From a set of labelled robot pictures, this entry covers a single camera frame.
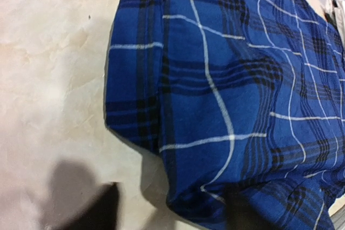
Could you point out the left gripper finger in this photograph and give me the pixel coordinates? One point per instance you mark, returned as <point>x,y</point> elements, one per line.
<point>102,212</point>

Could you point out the aluminium front rail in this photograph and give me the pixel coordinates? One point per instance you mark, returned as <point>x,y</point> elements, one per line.
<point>338,219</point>

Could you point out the white t-shirt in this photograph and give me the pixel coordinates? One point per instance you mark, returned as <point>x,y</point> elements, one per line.
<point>334,13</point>

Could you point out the blue plaid shirt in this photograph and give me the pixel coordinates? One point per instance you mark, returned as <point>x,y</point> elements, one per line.
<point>237,97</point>

